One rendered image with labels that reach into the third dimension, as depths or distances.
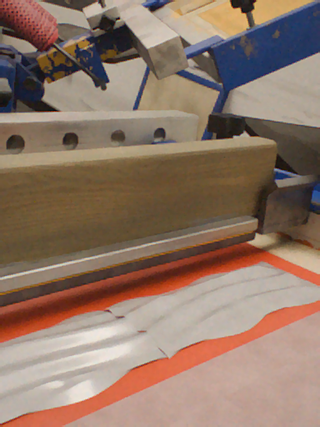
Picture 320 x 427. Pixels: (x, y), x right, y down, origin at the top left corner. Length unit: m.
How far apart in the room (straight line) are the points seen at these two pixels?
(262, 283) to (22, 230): 0.20
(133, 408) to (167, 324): 0.08
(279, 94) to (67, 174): 2.42
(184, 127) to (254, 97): 2.09
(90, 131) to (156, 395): 0.40
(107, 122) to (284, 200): 0.25
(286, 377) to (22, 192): 0.19
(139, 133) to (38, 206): 0.37
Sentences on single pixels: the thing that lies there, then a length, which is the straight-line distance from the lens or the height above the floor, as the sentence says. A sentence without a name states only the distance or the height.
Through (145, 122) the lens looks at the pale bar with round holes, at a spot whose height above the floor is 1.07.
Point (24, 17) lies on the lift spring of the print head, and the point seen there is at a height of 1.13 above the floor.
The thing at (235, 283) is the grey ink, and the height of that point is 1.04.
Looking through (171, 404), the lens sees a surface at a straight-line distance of 0.31.
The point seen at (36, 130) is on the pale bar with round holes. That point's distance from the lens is 0.62.
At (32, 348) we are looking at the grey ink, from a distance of 0.34.
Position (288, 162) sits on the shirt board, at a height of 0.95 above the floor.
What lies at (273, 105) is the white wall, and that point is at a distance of 2.77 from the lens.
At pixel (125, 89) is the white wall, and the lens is 3.57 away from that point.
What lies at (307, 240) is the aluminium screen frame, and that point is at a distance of 0.57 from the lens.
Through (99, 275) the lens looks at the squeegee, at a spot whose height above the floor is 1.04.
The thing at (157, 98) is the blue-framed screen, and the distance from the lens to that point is 3.23.
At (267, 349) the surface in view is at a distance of 0.38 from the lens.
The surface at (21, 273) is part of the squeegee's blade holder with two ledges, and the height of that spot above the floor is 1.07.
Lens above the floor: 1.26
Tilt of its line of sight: 25 degrees down
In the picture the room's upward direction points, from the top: 13 degrees clockwise
